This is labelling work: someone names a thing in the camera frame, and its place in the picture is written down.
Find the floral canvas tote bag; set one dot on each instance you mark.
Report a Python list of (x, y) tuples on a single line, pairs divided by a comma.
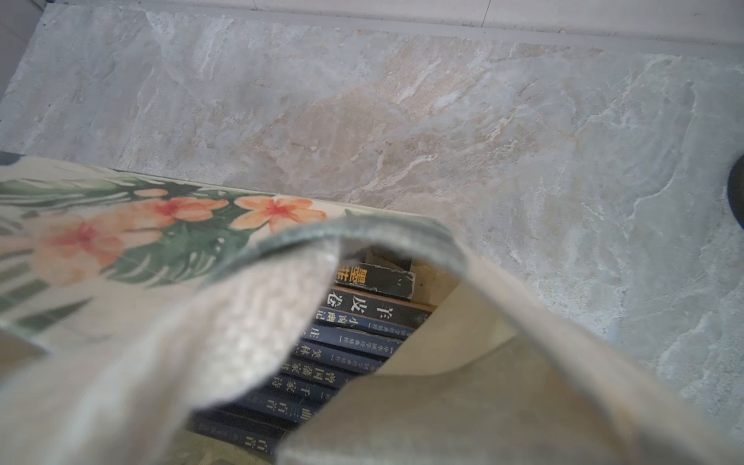
[(497, 378)]

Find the black microphone stand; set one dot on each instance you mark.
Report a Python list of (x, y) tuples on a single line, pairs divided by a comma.
[(735, 190)]

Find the stack of blue books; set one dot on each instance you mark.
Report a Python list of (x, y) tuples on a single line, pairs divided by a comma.
[(363, 320)]

